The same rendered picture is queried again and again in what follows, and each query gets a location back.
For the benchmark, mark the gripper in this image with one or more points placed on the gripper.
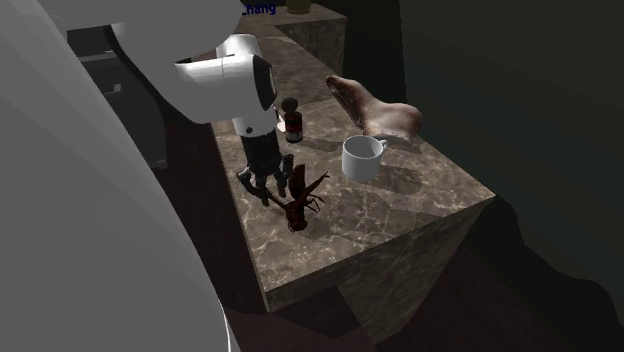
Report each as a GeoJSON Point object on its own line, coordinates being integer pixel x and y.
{"type": "Point", "coordinates": [262, 153]}

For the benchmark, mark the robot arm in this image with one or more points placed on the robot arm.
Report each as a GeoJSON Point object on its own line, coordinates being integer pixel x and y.
{"type": "Point", "coordinates": [73, 204]}

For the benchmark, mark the dark red crayfish figure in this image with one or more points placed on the dark red crayfish figure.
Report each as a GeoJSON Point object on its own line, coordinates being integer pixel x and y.
{"type": "Point", "coordinates": [297, 204]}

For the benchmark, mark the dark bottle with red label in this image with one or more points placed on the dark bottle with red label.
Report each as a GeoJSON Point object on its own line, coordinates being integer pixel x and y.
{"type": "Point", "coordinates": [294, 128]}

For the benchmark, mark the white mug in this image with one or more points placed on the white mug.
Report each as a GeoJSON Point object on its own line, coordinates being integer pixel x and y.
{"type": "Point", "coordinates": [360, 161]}

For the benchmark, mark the flesh-coloured foot model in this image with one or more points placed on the flesh-coloured foot model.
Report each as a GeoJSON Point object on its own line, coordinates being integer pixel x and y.
{"type": "Point", "coordinates": [380, 114]}

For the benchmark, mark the olive jar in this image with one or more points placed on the olive jar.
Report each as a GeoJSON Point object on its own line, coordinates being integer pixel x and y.
{"type": "Point", "coordinates": [298, 6]}

